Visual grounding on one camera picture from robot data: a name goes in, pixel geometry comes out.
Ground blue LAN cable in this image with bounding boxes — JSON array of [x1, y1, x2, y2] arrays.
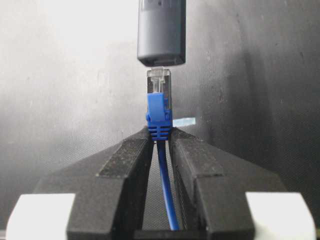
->
[[144, 66, 180, 231]]

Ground dark grey USB hub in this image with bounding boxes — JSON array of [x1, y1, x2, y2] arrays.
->
[[137, 0, 187, 68]]

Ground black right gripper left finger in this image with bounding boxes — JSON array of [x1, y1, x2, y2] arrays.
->
[[34, 127, 153, 240]]

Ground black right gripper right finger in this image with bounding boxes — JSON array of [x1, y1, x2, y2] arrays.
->
[[169, 127, 287, 240]]

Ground light blue tape piece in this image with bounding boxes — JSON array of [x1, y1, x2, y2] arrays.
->
[[172, 117, 196, 128]]

